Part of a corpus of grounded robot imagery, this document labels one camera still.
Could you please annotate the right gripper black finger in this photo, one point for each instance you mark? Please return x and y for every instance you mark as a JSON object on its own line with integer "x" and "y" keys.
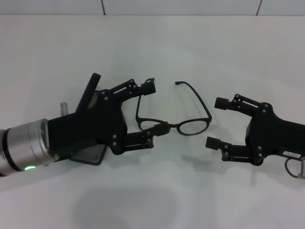
{"x": 213, "y": 143}
{"x": 221, "y": 103}

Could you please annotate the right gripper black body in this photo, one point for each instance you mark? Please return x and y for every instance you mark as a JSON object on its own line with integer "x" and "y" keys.
{"x": 274, "y": 133}

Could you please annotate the black glasses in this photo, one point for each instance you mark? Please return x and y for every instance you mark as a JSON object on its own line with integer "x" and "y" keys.
{"x": 173, "y": 125}

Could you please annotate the black glasses case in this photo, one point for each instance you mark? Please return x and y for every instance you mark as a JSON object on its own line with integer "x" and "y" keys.
{"x": 94, "y": 81}

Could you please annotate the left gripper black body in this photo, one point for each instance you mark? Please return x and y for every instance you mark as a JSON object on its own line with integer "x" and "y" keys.
{"x": 90, "y": 126}

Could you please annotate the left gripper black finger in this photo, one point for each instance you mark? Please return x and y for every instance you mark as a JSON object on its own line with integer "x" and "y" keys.
{"x": 147, "y": 88}
{"x": 140, "y": 140}

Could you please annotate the left gripper silver post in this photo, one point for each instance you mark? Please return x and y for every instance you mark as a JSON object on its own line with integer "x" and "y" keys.
{"x": 63, "y": 107}

